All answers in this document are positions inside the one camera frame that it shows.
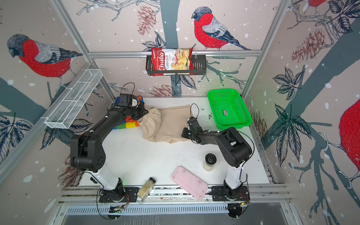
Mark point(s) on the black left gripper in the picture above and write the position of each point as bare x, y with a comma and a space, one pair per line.
143, 111

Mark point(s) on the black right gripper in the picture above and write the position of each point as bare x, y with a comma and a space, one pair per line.
184, 132

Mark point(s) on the rainbow striped shorts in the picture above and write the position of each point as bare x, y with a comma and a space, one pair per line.
129, 122

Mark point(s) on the beige shorts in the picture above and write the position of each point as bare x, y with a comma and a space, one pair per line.
165, 124

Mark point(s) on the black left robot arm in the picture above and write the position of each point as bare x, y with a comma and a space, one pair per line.
87, 153

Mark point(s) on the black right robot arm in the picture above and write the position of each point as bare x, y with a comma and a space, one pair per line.
233, 146

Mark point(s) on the green plastic basket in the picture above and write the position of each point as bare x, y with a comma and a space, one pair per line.
231, 101

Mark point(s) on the pink rectangular case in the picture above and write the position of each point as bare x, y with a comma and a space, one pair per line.
189, 182

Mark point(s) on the red Chuba chips bag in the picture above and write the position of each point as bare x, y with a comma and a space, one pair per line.
166, 59

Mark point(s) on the spice jar black lid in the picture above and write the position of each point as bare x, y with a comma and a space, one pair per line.
146, 189

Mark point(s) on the black wall basket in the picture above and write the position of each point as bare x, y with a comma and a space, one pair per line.
198, 63

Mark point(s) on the white wire mesh shelf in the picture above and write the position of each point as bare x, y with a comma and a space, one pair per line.
75, 97

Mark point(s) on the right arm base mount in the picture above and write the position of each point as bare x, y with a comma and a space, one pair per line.
225, 193

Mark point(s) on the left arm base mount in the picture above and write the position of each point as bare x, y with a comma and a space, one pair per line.
120, 195

